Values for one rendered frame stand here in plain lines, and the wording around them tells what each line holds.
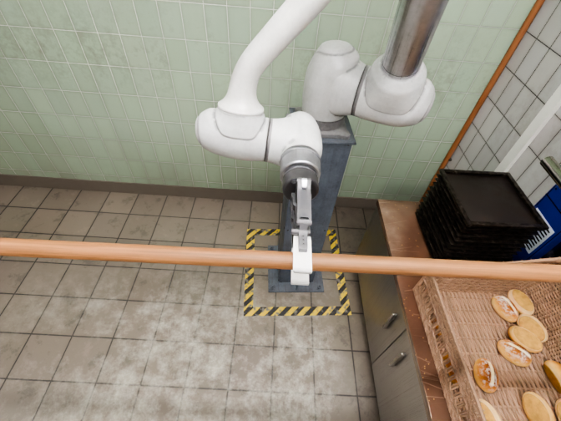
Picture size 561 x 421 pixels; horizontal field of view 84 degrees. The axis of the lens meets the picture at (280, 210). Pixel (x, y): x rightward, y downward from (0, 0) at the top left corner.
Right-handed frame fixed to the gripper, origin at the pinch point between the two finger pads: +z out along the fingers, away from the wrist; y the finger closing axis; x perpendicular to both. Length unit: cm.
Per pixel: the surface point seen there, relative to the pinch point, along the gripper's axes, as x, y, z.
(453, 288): -63, 57, -28
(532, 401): -73, 54, 8
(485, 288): -76, 56, -29
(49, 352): 108, 118, -15
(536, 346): -82, 54, -8
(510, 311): -79, 54, -19
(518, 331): -78, 53, -12
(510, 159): -97, 37, -82
